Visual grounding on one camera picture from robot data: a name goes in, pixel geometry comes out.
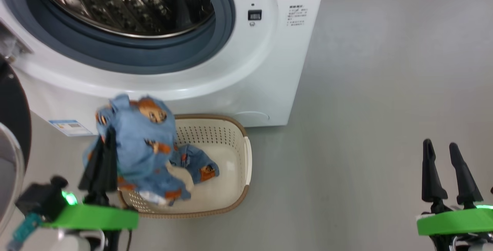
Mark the perforated steel washer drum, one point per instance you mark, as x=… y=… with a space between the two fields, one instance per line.
x=115 y=4

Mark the black text sticker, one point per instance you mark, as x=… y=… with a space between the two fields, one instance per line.
x=297 y=14

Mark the white front-load washing machine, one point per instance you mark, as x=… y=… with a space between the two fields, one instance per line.
x=269 y=70

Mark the grey metal door hinge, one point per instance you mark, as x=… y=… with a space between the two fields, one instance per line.
x=11 y=45

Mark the round filter cover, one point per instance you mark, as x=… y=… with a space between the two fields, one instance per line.
x=250 y=117

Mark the blue energy label sticker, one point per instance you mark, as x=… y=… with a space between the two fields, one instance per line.
x=71 y=127

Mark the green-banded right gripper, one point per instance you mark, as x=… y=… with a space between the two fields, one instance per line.
x=454 y=222

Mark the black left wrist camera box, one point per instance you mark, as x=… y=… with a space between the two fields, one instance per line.
x=38 y=201

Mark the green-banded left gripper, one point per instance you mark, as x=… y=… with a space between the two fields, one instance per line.
x=96 y=218

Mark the black round glass washer door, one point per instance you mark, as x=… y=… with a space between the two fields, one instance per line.
x=15 y=101

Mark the cream perforated laundry basket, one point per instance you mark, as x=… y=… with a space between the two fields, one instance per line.
x=227 y=143

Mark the black door latch socket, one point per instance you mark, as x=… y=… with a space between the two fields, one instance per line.
x=254 y=15

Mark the blue bear-print shirt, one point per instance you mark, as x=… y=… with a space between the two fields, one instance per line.
x=138 y=147

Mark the grey rubber door gasket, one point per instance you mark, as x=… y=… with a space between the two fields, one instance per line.
x=154 y=56

